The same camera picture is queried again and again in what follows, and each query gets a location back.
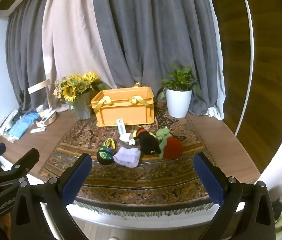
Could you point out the long white box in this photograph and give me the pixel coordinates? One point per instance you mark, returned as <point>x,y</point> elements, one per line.
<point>5,125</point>

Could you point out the patterned brown rug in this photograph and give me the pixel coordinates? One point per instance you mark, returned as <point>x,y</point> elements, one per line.
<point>143,177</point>

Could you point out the pale pink curtain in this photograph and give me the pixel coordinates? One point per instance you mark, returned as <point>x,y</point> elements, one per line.
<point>73,35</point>

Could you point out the white rectangular device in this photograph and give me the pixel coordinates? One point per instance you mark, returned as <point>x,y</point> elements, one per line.
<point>121,127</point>

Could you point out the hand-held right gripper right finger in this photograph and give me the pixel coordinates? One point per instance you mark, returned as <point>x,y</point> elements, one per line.
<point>209,180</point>

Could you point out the white sheer curtain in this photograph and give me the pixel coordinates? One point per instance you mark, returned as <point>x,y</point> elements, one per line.
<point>217,105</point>

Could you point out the grey ribbed vase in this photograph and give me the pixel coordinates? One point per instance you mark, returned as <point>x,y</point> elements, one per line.
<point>82,107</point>

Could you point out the black toucan plush toy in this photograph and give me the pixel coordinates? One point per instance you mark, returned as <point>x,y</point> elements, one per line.
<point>147,142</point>

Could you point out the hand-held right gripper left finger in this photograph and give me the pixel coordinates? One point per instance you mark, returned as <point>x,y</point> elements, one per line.
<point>77,180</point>

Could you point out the green leafy plant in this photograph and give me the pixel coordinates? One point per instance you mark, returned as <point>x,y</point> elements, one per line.
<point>181,80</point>

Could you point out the green black round plush toy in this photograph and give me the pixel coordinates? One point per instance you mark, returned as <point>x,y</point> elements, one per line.
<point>104,156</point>

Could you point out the white curved pole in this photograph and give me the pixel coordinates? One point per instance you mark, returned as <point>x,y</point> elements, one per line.
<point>251,55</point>

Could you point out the small white flat device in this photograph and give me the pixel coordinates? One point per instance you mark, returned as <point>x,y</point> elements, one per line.
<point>37,130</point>

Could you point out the blue cloth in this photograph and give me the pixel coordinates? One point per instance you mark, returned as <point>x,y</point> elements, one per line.
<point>22,126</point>

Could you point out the green frog plush toy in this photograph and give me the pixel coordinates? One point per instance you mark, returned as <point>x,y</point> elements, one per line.
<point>162,133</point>

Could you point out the sunflower bouquet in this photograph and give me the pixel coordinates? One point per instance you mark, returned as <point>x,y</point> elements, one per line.
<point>69,91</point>

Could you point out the white plant pot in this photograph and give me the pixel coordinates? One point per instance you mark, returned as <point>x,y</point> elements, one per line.
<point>178,102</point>

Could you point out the grey curtain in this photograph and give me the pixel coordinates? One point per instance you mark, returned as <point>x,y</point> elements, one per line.
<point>156,30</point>
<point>25,55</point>

